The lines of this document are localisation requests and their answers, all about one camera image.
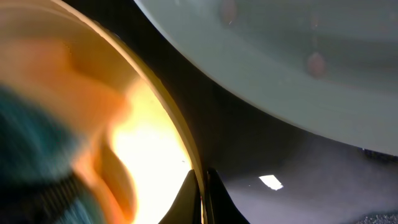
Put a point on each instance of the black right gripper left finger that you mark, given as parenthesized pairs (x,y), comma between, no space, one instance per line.
(186,208)

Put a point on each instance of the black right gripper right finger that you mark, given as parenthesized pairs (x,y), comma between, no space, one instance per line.
(220,206)

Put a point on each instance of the yellow plate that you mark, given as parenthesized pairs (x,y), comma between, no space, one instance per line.
(152,142)

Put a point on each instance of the green yellow sponge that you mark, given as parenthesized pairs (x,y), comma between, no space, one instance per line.
(55,167)

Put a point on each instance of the pale green plate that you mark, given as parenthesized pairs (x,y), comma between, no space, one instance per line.
(329,67)

